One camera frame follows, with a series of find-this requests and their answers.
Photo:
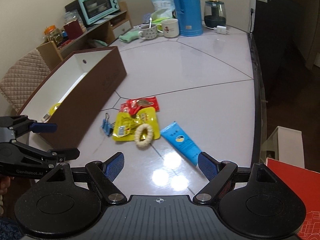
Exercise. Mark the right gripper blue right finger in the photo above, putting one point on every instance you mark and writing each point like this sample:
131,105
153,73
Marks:
208,165

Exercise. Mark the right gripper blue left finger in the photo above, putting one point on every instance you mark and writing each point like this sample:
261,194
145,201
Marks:
113,166

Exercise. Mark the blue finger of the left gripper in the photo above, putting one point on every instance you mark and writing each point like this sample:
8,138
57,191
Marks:
60,154
39,127

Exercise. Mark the large yellow snack bag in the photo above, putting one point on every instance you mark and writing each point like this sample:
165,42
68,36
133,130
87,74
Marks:
51,111

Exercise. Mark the beige ring cracker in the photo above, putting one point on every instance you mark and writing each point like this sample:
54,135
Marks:
143,135

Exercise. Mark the blue binder clips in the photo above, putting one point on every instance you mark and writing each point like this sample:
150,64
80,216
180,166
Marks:
107,126

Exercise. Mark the small yellow snack packet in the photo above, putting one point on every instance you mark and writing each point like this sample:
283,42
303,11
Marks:
126,125

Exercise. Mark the blue hand cream tube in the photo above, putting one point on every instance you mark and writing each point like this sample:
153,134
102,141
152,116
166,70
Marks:
180,141

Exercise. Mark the red snack packet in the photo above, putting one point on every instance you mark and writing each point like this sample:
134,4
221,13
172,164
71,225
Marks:
132,106

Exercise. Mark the person left hand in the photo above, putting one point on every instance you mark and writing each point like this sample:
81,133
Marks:
5,182

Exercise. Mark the brown storage box white inside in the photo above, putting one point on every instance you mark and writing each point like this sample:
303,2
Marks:
81,84

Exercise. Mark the quilted beige chair cover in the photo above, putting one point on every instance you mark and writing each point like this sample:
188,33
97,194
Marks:
22,78

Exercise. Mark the orange lid glass jar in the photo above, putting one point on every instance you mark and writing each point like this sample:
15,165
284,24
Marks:
54,34

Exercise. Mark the dark red box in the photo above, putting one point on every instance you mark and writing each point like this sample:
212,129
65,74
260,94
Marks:
73,29

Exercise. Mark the wooden shelf cabinet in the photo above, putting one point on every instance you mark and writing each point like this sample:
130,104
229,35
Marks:
117,24

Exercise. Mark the green folded cloth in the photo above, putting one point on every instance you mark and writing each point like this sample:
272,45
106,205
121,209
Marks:
129,36

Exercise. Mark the teal toaster oven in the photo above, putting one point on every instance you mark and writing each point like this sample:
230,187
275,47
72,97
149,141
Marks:
94,10

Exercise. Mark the white power adapter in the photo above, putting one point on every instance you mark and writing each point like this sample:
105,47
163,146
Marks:
221,30

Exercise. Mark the patterned mug with spoon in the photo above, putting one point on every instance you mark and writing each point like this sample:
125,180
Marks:
148,32

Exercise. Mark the white mug with red print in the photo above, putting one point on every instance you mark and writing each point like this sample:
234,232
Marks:
169,28

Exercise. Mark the dark green electric kettle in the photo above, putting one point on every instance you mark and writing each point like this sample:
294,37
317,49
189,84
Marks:
214,13

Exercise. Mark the black refrigerator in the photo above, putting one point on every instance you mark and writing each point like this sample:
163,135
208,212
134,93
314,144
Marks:
275,36

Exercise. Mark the blue thermos flask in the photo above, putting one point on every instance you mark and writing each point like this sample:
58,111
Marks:
188,13

